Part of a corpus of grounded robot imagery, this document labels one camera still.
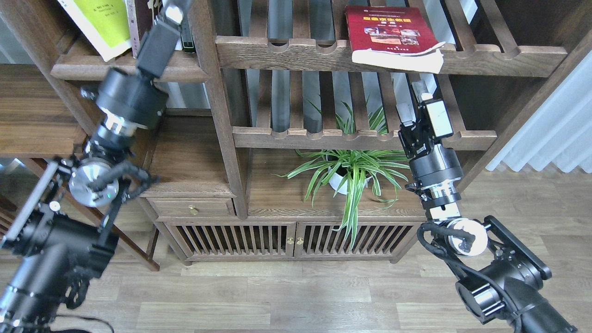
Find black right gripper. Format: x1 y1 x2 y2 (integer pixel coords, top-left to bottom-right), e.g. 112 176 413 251
397 80 463 190

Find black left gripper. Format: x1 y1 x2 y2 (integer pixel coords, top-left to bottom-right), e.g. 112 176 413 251
81 0 192 129

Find yellow-green book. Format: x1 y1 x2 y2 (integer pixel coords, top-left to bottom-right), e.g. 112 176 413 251
58 0 131 62

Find red book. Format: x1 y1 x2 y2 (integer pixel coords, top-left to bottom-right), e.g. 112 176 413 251
345 6 444 74

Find maroon book white characters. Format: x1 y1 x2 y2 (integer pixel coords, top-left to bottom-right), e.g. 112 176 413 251
125 0 162 58

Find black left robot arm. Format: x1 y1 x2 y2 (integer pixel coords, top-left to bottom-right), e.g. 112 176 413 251
0 0 192 333

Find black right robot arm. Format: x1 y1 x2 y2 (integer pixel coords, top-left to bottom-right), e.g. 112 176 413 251
397 80 577 333

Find dark green upright book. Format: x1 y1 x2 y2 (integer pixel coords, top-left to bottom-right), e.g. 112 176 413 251
180 0 195 54

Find white upright book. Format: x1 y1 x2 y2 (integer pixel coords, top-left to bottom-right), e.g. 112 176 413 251
163 0 183 51

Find green spider plant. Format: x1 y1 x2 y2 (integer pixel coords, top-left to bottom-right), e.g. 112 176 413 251
273 99 417 250

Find white plant pot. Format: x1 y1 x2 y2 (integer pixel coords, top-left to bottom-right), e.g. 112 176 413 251
328 166 372 195

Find dark wooden bookshelf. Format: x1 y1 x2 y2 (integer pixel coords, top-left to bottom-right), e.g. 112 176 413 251
0 0 592 272

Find white curtain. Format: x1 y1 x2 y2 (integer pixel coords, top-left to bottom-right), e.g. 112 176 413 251
486 52 592 173

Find brass drawer knob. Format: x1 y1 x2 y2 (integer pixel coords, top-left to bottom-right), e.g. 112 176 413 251
188 205 199 216

